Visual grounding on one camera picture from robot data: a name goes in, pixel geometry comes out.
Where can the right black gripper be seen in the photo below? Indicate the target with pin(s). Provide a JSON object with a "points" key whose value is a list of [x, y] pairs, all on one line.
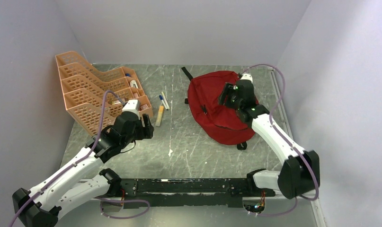
{"points": [[228, 89]]}

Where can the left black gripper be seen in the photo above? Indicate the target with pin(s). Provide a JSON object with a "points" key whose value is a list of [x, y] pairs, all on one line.
{"points": [[146, 132]]}

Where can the red backpack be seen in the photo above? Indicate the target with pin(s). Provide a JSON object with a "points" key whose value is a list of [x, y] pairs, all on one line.
{"points": [[221, 123]]}

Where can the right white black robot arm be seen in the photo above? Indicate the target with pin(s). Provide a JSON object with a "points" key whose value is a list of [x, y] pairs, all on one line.
{"points": [[300, 172]]}

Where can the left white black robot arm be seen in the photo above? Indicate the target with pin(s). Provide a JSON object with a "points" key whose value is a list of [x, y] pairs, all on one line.
{"points": [[95, 153]]}

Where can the white pencil stick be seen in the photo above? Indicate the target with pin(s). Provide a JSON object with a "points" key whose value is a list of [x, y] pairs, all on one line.
{"points": [[165, 101]]}

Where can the blue white whiteboard marker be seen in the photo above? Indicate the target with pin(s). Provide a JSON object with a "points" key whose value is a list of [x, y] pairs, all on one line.
{"points": [[163, 102]]}

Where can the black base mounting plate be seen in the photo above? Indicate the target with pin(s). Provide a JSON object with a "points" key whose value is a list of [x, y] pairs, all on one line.
{"points": [[186, 192]]}

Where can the orange plastic file organizer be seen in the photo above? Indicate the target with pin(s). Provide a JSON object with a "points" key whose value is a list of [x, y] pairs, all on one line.
{"points": [[88, 92]]}

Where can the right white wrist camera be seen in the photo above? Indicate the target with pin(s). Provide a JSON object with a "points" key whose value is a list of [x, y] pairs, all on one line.
{"points": [[246, 77]]}

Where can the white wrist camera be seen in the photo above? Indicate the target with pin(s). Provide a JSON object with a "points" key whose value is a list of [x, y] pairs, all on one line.
{"points": [[246, 77], [132, 106]]}

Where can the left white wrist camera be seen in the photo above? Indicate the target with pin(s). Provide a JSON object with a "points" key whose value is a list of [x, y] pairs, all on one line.
{"points": [[132, 106]]}

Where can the aluminium frame rail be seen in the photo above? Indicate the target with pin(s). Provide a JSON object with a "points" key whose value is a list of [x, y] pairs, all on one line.
{"points": [[59, 205]]}

